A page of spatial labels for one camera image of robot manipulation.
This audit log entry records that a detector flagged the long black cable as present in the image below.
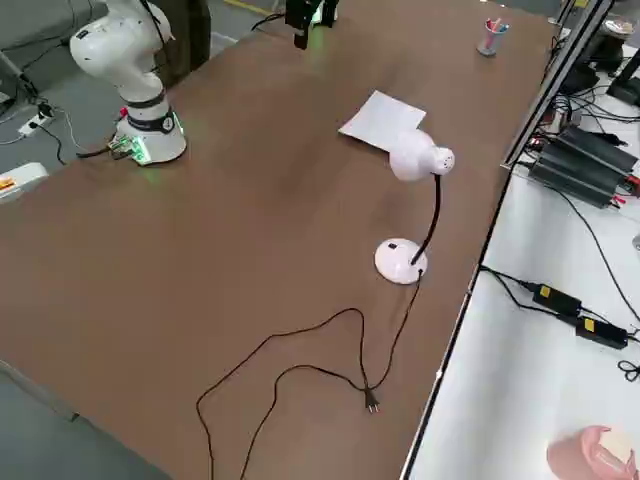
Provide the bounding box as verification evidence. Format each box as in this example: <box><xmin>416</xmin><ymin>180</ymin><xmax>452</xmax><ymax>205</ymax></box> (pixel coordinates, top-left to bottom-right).
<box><xmin>516</xmin><ymin>160</ymin><xmax>640</xmax><ymax>324</ymax></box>

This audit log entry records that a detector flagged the white A4 paper sheet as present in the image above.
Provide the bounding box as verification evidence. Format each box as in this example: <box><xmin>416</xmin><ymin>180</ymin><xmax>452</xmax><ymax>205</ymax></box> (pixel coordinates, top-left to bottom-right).
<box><xmin>337</xmin><ymin>90</ymin><xmax>428</xmax><ymax>154</ymax></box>

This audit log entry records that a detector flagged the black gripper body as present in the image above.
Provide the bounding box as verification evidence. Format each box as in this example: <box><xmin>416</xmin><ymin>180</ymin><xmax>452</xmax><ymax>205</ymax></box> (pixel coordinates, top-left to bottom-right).
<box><xmin>284</xmin><ymin>0</ymin><xmax>314</xmax><ymax>30</ymax></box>

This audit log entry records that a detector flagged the long black power supply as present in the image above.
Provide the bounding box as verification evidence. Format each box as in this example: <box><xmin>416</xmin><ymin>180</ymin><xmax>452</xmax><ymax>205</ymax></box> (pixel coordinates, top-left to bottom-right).
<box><xmin>528</xmin><ymin>143</ymin><xmax>632</xmax><ymax>211</ymax></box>
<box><xmin>554</xmin><ymin>124</ymin><xmax>640</xmax><ymax>175</ymax></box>

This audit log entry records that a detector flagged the grey pen cup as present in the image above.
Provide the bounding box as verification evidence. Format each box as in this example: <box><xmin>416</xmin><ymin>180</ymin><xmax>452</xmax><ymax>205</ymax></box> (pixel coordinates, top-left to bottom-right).
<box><xmin>476</xmin><ymin>24</ymin><xmax>511</xmax><ymax>57</ymax></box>

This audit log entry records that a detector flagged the black monitor stand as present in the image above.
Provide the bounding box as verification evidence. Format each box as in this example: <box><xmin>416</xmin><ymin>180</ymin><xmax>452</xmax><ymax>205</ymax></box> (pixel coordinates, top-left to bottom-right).
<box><xmin>606</xmin><ymin>49</ymin><xmax>640</xmax><ymax>107</ymax></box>

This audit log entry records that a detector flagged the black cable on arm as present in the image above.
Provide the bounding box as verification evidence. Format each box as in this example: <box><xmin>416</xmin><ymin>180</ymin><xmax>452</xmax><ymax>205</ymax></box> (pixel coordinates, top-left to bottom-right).
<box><xmin>138</xmin><ymin>0</ymin><xmax>174</xmax><ymax>76</ymax></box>

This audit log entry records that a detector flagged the black adapter cable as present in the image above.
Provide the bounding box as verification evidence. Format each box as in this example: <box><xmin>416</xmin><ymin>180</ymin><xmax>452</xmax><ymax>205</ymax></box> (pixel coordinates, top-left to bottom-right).
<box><xmin>479</xmin><ymin>266</ymin><xmax>561</xmax><ymax>317</ymax></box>

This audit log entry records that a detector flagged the black adapter with yellow label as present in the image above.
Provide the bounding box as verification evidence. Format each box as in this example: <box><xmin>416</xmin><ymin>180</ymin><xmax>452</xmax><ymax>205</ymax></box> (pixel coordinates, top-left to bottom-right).
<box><xmin>532</xmin><ymin>282</ymin><xmax>584</xmax><ymax>319</ymax></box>
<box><xmin>574</xmin><ymin>317</ymin><xmax>629</xmax><ymax>351</ymax></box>

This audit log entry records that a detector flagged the black cable on table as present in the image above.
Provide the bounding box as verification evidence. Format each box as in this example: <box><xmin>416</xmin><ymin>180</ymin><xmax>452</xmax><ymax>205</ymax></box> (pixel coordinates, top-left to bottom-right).
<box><xmin>249</xmin><ymin>12</ymin><xmax>289</xmax><ymax>32</ymax></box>

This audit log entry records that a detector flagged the black lamp cable with plug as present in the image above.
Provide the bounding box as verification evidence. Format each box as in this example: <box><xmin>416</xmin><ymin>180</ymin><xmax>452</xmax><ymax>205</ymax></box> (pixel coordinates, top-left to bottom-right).
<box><xmin>195</xmin><ymin>269</ymin><xmax>426</xmax><ymax>480</ymax></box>

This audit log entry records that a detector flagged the black arm foot cable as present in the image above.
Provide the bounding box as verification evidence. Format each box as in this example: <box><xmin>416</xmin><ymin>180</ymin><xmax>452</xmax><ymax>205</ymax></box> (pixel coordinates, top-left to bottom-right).
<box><xmin>37</xmin><ymin>102</ymin><xmax>127</xmax><ymax>166</ymax></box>

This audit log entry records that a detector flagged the pink plastic container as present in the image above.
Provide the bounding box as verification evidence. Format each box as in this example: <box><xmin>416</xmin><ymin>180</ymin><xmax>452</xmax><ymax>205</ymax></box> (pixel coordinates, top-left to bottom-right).
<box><xmin>546</xmin><ymin>424</ymin><xmax>640</xmax><ymax>480</ymax></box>

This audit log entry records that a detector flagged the white box with orange label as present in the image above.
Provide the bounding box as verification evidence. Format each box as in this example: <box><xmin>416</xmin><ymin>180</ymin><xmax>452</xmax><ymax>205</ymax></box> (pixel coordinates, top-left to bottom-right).
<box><xmin>0</xmin><ymin>162</ymin><xmax>50</xmax><ymax>205</ymax></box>

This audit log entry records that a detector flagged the aluminium frame rail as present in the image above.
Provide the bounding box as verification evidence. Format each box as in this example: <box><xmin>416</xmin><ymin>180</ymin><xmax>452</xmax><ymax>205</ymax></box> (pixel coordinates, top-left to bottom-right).
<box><xmin>499</xmin><ymin>0</ymin><xmax>619</xmax><ymax>171</ymax></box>

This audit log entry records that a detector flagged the white power strip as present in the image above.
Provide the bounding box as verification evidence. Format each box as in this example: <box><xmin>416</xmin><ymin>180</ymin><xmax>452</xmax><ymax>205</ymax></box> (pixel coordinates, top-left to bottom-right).
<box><xmin>18</xmin><ymin>113</ymin><xmax>55</xmax><ymax>139</ymax></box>

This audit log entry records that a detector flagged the dark brown panel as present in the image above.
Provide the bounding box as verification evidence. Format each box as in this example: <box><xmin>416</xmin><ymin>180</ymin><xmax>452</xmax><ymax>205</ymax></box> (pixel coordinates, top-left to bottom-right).
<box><xmin>167</xmin><ymin>0</ymin><xmax>214</xmax><ymax>89</ymax></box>

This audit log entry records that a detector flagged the white desk lamp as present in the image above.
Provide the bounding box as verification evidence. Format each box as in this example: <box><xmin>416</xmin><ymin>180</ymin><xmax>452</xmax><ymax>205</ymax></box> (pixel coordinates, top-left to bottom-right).
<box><xmin>373</xmin><ymin>128</ymin><xmax>456</xmax><ymax>286</ymax></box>

